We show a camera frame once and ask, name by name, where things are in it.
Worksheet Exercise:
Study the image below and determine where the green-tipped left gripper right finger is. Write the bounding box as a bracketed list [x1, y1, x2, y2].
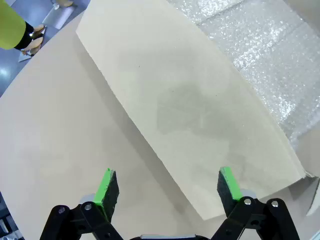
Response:
[211, 166, 301, 240]

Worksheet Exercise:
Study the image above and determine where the green-tipped left gripper left finger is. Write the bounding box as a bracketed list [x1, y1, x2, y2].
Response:
[38, 168, 121, 240]

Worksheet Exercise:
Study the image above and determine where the mannequin camouflage jacket yellow skirt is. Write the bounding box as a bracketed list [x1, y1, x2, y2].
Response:
[0, 0, 48, 56]

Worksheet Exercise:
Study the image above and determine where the clear bubble wrap sheet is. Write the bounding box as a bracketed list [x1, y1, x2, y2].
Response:
[166, 0, 320, 151]

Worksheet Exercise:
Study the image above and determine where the large open cardboard box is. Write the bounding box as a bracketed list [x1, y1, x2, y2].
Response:
[75, 0, 320, 221]

